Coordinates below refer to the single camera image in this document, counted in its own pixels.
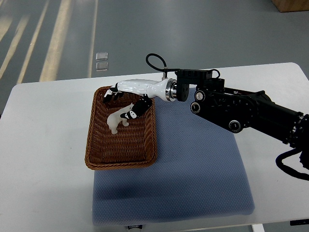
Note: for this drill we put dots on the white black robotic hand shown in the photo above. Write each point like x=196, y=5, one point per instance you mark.
x=147, y=89

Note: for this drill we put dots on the white bear figurine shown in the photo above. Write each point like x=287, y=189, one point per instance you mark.
x=114, y=119

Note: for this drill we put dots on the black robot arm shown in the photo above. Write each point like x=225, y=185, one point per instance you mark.
x=235, y=109

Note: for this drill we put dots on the brown wicker basket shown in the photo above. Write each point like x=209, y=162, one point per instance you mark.
x=134, y=146

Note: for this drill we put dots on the lower clear floor tile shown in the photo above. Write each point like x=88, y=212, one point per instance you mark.
x=102, y=66

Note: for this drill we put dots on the clear floor tile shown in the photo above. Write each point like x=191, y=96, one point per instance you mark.
x=102, y=56
x=102, y=66

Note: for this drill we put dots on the upper clear floor tile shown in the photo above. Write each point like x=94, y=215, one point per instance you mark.
x=102, y=56

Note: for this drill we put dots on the blue grey cloth mat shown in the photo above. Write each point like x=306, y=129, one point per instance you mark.
x=198, y=173

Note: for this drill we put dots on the black label tag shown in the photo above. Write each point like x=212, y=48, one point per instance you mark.
x=135, y=227

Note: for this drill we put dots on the brown wooden box corner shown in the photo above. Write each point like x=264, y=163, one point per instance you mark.
x=291, y=5

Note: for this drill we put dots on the black table control panel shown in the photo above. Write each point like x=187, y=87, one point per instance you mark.
x=299, y=222

